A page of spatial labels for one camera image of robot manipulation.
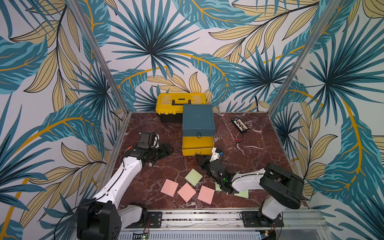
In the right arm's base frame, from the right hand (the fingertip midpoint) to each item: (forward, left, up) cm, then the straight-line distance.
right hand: (193, 155), depth 83 cm
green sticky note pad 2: (-18, -27, -13) cm, 35 cm away
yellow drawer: (+8, 0, -3) cm, 9 cm away
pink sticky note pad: (-13, +14, -12) cm, 23 cm away
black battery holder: (+30, -35, -10) cm, 47 cm away
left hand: (0, +14, +2) cm, 14 cm away
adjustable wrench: (-9, +26, +23) cm, 36 cm away
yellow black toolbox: (+35, +15, +5) cm, 38 cm away
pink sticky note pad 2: (-16, +4, -12) cm, 20 cm away
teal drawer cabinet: (+20, -3, +10) cm, 23 cm away
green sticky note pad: (-7, 0, -14) cm, 16 cm away
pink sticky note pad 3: (-17, -6, -13) cm, 22 cm away
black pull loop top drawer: (+10, -4, +6) cm, 12 cm away
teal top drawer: (+11, -7, +6) cm, 14 cm away
